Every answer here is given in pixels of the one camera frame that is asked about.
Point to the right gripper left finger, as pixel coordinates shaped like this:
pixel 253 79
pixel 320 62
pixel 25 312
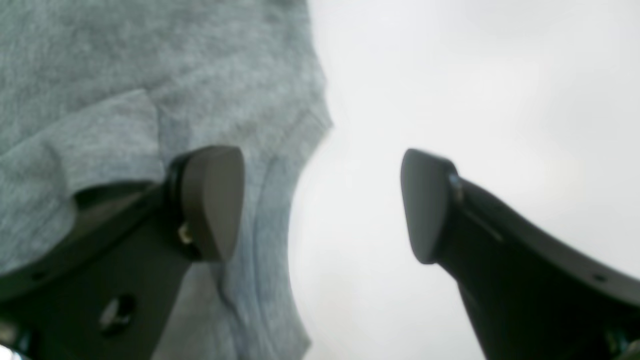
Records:
pixel 108 289

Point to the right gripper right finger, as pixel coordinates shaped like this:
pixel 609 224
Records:
pixel 528 295

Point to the light grey T-shirt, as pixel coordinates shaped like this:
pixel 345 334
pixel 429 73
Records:
pixel 98 92

